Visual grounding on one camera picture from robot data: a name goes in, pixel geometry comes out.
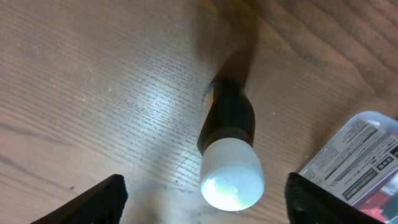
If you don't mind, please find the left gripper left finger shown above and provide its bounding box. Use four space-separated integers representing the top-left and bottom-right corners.
32 174 128 224

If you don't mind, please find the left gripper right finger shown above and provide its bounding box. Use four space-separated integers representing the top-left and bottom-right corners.
284 172 382 224

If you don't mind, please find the dark bottle white cap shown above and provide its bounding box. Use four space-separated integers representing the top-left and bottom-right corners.
197 78 266 212

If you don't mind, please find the red Panadol sachet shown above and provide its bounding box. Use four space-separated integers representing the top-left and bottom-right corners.
356 187 397 223

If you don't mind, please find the clear plastic container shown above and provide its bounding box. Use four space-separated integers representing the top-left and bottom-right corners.
300 111 397 210

